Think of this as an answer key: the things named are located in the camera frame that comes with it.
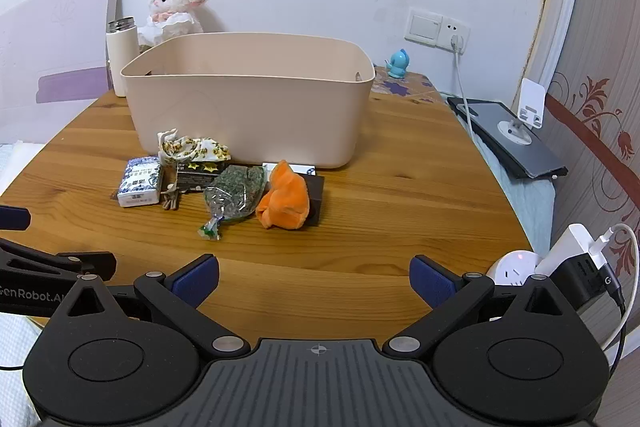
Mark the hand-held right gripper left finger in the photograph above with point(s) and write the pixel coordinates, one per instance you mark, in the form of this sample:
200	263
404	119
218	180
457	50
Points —
197	279

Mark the dark grey tablet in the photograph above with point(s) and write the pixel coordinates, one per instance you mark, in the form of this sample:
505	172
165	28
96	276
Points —
530	152

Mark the small blue toy figure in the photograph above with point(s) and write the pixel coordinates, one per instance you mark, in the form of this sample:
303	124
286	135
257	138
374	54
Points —
398	64

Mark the floral tablecloth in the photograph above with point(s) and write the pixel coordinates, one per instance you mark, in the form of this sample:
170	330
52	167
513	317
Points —
405	86

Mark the black charger block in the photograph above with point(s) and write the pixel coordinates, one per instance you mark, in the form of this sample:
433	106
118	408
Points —
585	284

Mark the white plush lamb toy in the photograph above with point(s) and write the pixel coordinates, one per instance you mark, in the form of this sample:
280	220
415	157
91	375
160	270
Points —
170	7

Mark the black packet with gold stars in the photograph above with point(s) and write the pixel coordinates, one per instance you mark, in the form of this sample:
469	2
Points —
197	179

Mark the white wall socket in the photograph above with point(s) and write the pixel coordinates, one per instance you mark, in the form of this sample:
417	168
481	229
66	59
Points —
456	32

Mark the black box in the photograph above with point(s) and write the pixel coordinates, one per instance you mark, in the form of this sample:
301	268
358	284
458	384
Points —
316	199

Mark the round white power strip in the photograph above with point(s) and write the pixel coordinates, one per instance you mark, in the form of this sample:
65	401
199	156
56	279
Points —
510	269

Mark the white charger block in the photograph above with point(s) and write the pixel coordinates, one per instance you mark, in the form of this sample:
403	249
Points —
570	247

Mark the lilac bed headboard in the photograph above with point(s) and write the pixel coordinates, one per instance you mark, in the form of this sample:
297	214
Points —
50	57

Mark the orange plush cloth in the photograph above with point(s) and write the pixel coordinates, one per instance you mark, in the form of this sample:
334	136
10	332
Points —
282	202

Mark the small brown wooden figure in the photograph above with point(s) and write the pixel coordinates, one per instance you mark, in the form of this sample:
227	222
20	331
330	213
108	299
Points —
171	198

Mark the clear bag of green herbs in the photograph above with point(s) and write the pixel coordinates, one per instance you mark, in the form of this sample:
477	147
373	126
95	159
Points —
235	192

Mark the white door frame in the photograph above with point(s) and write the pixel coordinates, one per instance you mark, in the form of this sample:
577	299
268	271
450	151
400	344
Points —
555	7

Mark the white wall switch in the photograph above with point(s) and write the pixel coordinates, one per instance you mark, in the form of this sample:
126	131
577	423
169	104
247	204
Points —
422	26

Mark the floral cloth pouch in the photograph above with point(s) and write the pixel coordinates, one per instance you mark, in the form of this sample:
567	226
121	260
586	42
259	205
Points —
192	149

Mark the blue and white box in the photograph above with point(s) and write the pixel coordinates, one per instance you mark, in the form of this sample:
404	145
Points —
142	182

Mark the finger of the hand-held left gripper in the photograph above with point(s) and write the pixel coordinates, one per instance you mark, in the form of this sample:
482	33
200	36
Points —
95	264
12	218

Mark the white phone stand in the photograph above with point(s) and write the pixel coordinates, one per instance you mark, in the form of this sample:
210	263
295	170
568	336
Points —
530	102

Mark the beige plastic storage bin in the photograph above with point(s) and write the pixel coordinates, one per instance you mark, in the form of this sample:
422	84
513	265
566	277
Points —
250	122

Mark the white thermos bottle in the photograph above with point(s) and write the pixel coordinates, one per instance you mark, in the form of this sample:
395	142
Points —
121	57

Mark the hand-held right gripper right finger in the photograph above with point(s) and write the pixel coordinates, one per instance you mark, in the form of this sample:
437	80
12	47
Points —
427	279

